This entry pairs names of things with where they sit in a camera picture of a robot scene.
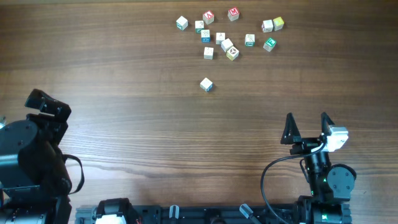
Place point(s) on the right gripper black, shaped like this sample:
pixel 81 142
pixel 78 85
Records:
pixel 305 143

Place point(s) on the green F block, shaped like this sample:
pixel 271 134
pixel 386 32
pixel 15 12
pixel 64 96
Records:
pixel 269 44

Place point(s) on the blue edged white block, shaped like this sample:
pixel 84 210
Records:
pixel 206 84

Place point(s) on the plain white block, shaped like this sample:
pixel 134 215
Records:
pixel 226 44

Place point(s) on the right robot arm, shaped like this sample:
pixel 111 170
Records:
pixel 330 185

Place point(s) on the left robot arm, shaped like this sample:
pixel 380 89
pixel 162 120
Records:
pixel 35 185

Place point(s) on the yellow edged red circle block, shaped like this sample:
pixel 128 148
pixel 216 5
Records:
pixel 232 53

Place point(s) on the green edged block right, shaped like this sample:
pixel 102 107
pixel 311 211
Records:
pixel 249 40

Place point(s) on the green edged block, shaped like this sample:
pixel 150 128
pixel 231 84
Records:
pixel 249 40
pixel 182 23

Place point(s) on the right grey clamp lever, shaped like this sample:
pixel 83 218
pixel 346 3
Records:
pixel 246 211

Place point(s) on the grey clamp lever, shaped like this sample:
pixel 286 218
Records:
pixel 246 211
pixel 174 212

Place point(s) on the red edged white block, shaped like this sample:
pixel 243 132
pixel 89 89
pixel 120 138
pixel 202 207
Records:
pixel 267 26

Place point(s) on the plain wooden block lower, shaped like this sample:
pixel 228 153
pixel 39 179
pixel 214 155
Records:
pixel 208 53

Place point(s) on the plain block with figure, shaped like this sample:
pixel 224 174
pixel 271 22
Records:
pixel 220 36

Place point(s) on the red M block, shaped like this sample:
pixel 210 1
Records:
pixel 233 14

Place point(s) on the blue edged bee block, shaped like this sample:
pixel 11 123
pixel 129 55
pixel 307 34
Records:
pixel 205 35

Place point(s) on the red A block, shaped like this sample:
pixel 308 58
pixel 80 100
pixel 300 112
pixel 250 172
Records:
pixel 208 17

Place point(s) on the green Z block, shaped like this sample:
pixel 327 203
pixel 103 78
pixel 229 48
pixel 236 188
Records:
pixel 199 25

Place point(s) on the left grey clamp lever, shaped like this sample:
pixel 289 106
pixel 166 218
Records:
pixel 174 212

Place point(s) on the green edged block far left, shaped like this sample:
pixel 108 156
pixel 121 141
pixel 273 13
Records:
pixel 182 23

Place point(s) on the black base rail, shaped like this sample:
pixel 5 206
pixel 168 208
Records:
pixel 289 212

